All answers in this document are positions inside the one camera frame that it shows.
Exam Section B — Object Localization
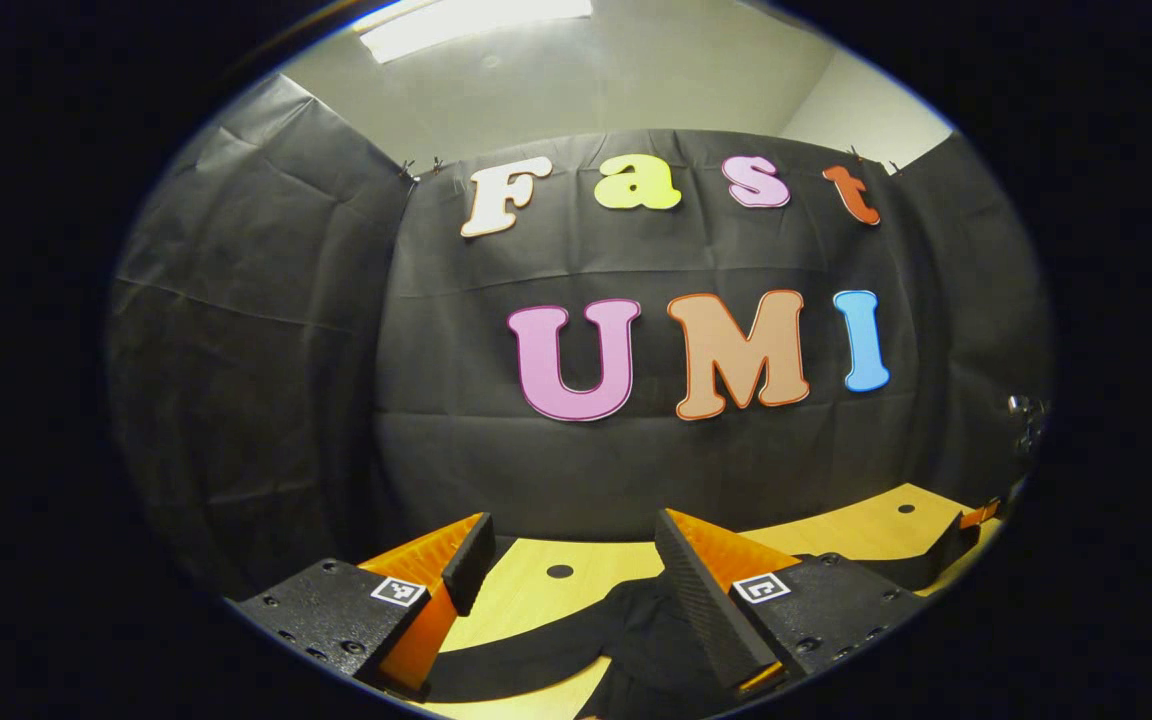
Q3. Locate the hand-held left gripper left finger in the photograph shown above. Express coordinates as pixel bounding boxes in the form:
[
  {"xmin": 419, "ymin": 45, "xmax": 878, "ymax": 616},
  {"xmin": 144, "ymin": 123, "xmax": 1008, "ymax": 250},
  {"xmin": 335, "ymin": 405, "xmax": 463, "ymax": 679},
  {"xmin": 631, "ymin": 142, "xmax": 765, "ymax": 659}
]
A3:
[{"xmin": 234, "ymin": 512, "xmax": 497, "ymax": 701}]

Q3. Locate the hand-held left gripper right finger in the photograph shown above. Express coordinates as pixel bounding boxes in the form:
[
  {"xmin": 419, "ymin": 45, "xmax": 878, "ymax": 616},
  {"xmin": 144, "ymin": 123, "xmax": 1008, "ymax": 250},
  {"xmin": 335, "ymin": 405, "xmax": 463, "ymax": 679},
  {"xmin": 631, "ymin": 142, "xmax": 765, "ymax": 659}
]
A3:
[{"xmin": 654, "ymin": 508, "xmax": 927, "ymax": 696}]

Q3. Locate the black shirt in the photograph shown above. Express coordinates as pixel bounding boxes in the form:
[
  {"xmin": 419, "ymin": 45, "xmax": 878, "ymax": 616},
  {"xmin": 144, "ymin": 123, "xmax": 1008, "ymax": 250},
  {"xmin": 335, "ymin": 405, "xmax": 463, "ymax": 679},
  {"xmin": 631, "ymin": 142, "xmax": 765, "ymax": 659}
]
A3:
[{"xmin": 426, "ymin": 550, "xmax": 937, "ymax": 720}]

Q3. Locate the ceiling light panel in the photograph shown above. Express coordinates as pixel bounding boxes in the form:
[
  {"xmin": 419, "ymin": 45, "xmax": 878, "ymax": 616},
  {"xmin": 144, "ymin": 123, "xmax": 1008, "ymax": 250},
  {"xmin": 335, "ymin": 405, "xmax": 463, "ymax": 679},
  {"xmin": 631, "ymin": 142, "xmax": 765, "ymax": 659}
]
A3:
[{"xmin": 356, "ymin": 0, "xmax": 595, "ymax": 64}]

